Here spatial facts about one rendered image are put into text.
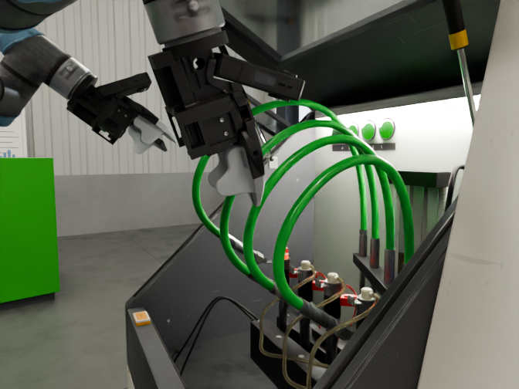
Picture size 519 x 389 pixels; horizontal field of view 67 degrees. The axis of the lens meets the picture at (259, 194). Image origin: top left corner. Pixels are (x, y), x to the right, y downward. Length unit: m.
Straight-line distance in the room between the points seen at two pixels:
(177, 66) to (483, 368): 0.43
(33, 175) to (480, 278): 3.69
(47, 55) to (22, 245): 3.18
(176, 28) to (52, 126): 6.74
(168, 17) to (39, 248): 3.65
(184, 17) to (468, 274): 0.40
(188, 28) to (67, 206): 6.80
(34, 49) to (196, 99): 0.49
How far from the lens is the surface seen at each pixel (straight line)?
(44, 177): 3.92
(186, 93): 0.44
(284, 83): 0.47
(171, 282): 1.04
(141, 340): 0.87
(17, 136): 7.06
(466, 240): 0.49
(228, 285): 1.10
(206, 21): 0.42
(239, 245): 0.73
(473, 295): 0.49
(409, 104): 0.86
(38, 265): 4.02
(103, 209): 7.24
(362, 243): 0.88
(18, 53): 0.89
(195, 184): 0.68
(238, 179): 0.47
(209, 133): 0.44
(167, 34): 0.43
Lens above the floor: 1.32
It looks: 6 degrees down
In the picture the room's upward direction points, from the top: straight up
